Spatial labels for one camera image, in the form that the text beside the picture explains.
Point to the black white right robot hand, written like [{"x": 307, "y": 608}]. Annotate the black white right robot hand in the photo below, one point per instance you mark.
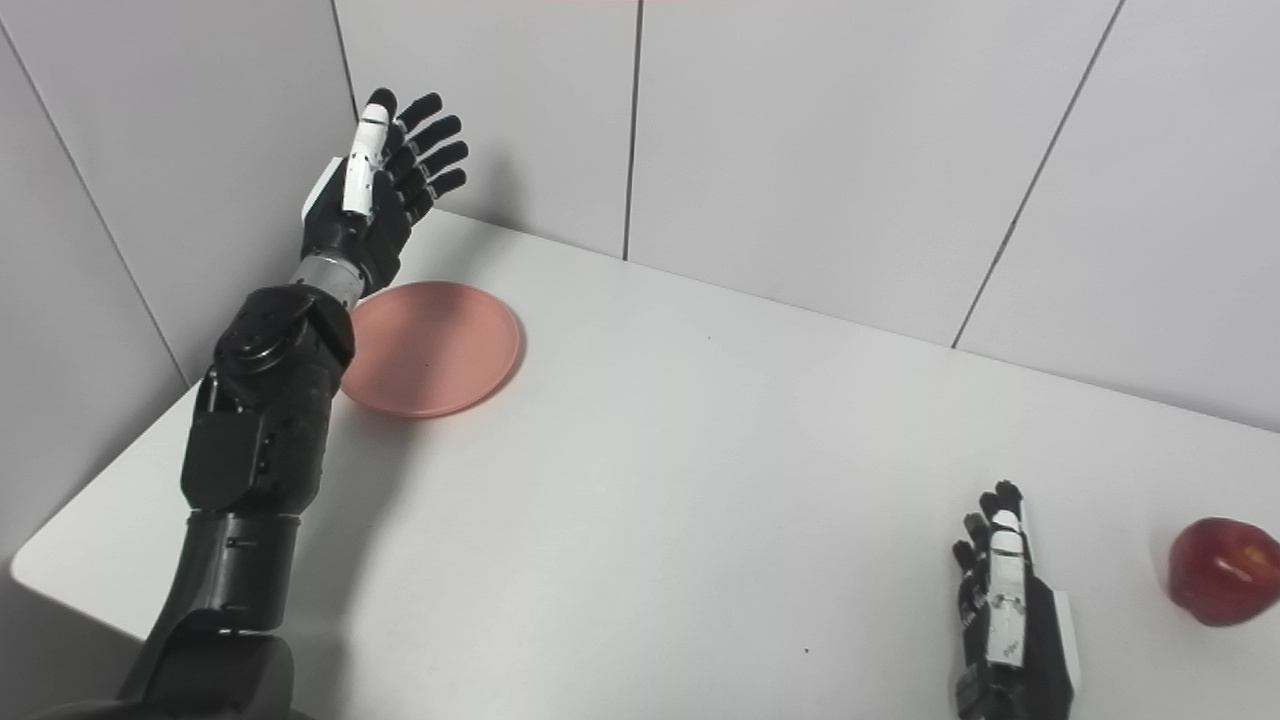
[{"x": 1040, "y": 650}]

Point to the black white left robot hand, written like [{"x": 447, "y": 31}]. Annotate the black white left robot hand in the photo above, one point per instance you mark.
[{"x": 380, "y": 225}]

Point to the pink round plate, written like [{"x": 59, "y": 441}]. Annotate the pink round plate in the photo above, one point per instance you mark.
[{"x": 435, "y": 350}]

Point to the red apple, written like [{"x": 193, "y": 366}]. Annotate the red apple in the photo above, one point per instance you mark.
[{"x": 1225, "y": 575}]

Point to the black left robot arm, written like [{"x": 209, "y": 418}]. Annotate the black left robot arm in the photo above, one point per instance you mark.
[{"x": 255, "y": 440}]

